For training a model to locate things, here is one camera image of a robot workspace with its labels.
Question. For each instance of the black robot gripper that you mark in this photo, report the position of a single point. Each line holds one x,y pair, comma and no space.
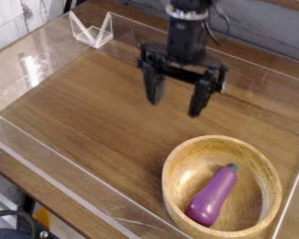
182,57

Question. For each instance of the purple toy eggplant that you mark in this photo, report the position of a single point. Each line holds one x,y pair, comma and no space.
204,207

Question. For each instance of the brown wooden bowl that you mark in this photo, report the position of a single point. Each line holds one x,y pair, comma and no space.
252,203

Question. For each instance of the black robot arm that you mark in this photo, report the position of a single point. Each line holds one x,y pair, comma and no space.
191,3

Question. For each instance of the clear acrylic corner bracket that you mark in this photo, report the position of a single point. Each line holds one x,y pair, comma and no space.
93,36

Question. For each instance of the clear acrylic tray wall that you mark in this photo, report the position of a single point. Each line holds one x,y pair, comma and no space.
84,143

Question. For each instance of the black clamp with cable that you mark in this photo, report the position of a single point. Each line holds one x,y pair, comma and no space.
28,228

